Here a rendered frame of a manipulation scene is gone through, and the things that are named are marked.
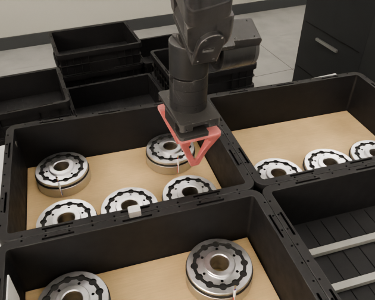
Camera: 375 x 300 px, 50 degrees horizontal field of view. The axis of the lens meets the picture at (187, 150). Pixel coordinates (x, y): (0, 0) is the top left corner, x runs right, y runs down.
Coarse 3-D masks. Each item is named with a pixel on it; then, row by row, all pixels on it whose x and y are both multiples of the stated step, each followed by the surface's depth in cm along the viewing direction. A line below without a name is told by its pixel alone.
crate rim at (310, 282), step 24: (240, 192) 64; (144, 216) 60; (168, 216) 61; (264, 216) 61; (24, 240) 57; (48, 240) 57; (288, 240) 57; (0, 264) 53; (0, 288) 51; (312, 288) 51
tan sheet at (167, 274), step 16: (240, 240) 69; (176, 256) 66; (256, 256) 66; (112, 272) 64; (128, 272) 64; (144, 272) 64; (160, 272) 64; (176, 272) 64; (256, 272) 64; (112, 288) 62; (128, 288) 62; (144, 288) 62; (160, 288) 62; (176, 288) 62; (256, 288) 62; (272, 288) 62
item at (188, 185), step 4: (184, 184) 75; (188, 184) 75; (192, 184) 75; (196, 184) 75; (180, 188) 74; (184, 188) 74; (188, 188) 75; (192, 188) 75; (196, 188) 74; (200, 188) 74; (180, 192) 73; (200, 192) 73; (180, 196) 72
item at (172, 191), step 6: (174, 180) 76; (180, 180) 76; (186, 180) 77; (192, 180) 76; (198, 180) 77; (204, 180) 76; (168, 186) 75; (174, 186) 75; (204, 186) 75; (210, 186) 75; (168, 192) 74; (174, 192) 74; (168, 198) 73
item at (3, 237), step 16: (96, 112) 82; (112, 112) 82; (128, 112) 83; (16, 128) 78; (32, 128) 79; (224, 144) 74; (240, 160) 70; (240, 176) 68; (208, 192) 64; (224, 192) 64; (0, 208) 61; (144, 208) 61; (160, 208) 61; (0, 224) 59; (64, 224) 59; (80, 224) 59; (0, 240) 57
